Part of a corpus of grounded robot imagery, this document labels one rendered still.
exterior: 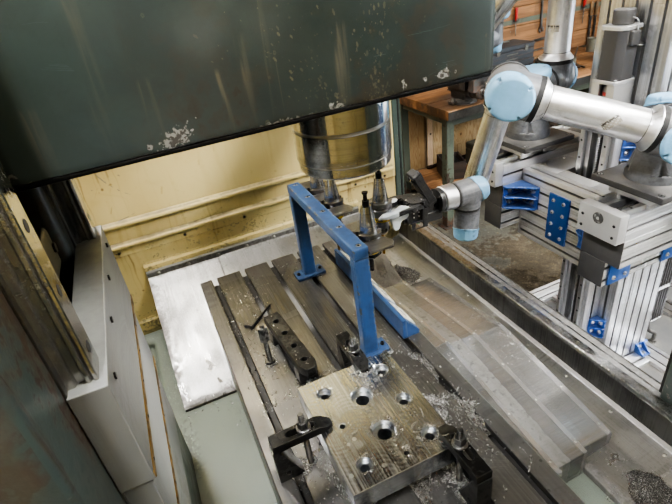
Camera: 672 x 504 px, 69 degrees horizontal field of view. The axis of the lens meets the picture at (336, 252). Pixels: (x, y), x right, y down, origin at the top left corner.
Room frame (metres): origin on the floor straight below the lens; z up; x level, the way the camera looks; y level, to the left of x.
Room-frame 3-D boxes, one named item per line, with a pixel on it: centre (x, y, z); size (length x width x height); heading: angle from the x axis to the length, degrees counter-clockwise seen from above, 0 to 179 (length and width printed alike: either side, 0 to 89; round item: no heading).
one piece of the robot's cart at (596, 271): (1.26, -0.94, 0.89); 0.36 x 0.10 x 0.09; 110
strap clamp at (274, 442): (0.66, 0.12, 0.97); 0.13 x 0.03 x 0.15; 110
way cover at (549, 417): (1.11, -0.35, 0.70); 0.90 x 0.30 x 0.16; 20
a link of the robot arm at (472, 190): (1.28, -0.41, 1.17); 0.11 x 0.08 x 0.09; 110
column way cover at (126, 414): (0.64, 0.38, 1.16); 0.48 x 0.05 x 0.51; 20
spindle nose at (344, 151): (0.79, -0.04, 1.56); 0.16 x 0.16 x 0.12
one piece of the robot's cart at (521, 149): (1.70, -0.77, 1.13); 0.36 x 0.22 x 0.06; 110
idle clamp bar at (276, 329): (0.99, 0.15, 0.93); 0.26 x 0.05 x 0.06; 25
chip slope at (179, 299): (1.40, 0.18, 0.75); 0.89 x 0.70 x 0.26; 110
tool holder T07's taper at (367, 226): (1.04, -0.08, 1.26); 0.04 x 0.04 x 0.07
